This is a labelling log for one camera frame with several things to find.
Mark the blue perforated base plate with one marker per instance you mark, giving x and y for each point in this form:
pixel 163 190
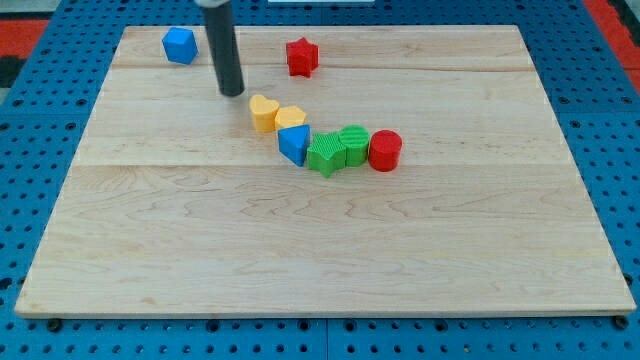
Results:
pixel 49 104

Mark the blue triangle block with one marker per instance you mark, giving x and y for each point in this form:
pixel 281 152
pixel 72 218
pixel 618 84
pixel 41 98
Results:
pixel 293 143

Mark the yellow heart block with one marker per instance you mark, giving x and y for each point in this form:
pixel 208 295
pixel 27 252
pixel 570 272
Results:
pixel 263 112

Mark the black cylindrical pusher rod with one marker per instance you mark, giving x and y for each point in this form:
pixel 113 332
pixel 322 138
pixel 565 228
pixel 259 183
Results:
pixel 221 36

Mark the light wooden board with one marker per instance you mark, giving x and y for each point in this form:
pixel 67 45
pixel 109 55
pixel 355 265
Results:
pixel 174 206

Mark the red cylinder block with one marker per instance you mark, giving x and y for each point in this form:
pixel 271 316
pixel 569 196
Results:
pixel 384 150

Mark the red star block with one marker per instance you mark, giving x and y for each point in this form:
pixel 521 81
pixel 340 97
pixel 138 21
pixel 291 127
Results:
pixel 302 57

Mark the yellow pentagon block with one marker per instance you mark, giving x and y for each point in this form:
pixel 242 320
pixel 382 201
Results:
pixel 289 116

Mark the green cylinder block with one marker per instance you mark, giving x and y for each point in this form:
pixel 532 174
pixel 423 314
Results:
pixel 355 138

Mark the green star block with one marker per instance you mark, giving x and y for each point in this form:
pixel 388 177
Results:
pixel 326 153

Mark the blue cube block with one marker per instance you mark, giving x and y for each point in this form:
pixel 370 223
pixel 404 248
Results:
pixel 180 45

